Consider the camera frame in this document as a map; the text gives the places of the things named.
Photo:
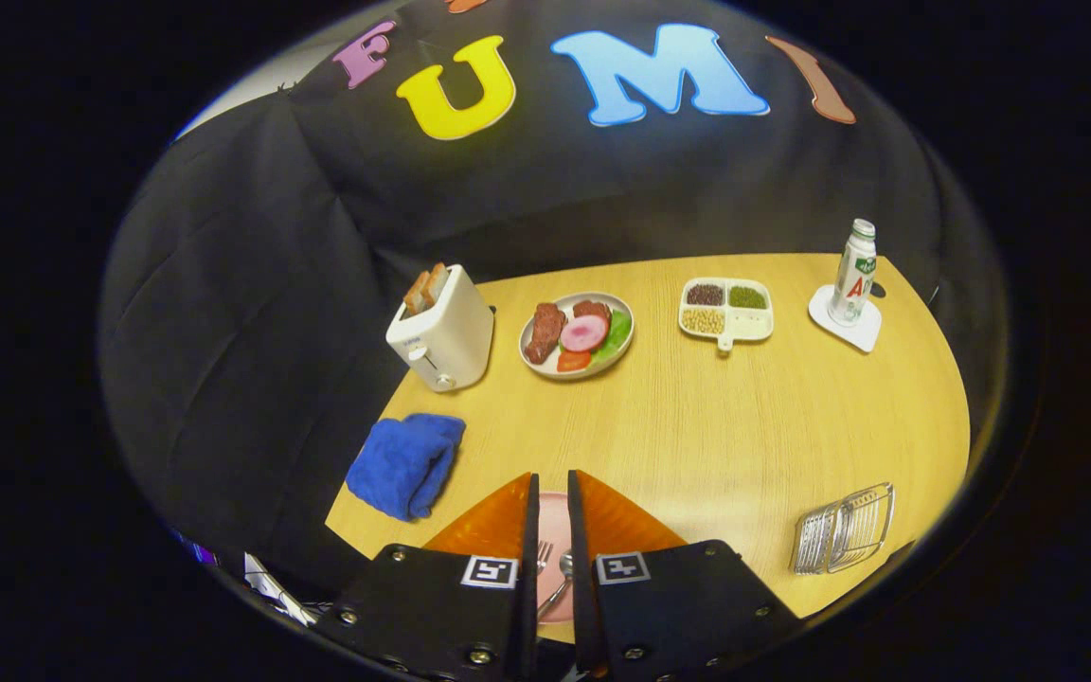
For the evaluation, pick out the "blue cloth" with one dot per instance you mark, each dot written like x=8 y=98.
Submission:
x=403 y=464

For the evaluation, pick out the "dark meat slice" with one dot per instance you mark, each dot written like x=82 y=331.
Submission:
x=593 y=308
x=544 y=332

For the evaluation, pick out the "pile of green beans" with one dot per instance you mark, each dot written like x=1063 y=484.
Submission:
x=748 y=297

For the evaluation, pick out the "toast slice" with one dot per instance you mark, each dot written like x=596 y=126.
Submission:
x=437 y=282
x=415 y=294

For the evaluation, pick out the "white divided tray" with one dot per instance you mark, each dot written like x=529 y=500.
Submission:
x=746 y=324

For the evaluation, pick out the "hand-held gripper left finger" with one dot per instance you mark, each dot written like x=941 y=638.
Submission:
x=528 y=568

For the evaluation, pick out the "pink ham slice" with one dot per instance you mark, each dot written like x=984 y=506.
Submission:
x=583 y=333

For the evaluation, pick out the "white toaster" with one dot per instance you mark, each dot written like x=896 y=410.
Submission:
x=441 y=341

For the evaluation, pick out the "pile of yellow beans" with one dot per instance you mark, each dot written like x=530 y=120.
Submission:
x=704 y=321

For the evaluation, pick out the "green lettuce leaf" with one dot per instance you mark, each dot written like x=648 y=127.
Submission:
x=617 y=332

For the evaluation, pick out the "white coaster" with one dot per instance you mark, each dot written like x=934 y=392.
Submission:
x=863 y=333

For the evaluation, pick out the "purple glowing screen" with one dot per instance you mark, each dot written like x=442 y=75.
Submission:
x=200 y=551

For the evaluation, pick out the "white bottle with green label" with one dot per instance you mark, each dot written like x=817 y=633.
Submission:
x=853 y=279

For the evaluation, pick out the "pink plate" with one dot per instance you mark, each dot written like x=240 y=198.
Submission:
x=555 y=516

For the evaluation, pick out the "pile of dark beans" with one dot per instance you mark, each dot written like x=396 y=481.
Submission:
x=705 y=295

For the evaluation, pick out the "white oval food plate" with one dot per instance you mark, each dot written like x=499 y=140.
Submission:
x=621 y=352

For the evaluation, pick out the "red tomato slice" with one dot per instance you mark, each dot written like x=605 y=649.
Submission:
x=574 y=360

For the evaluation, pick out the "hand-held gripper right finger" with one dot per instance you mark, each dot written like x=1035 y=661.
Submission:
x=581 y=587

